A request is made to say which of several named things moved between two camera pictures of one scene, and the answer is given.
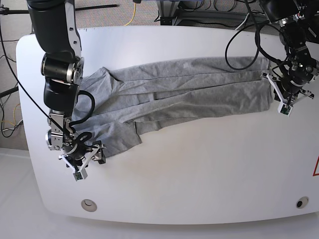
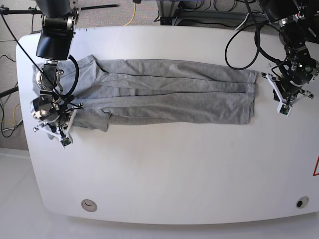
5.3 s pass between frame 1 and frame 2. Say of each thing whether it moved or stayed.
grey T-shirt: moved
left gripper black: moved
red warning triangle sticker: stayed
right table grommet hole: stayed
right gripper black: stayed
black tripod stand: stayed
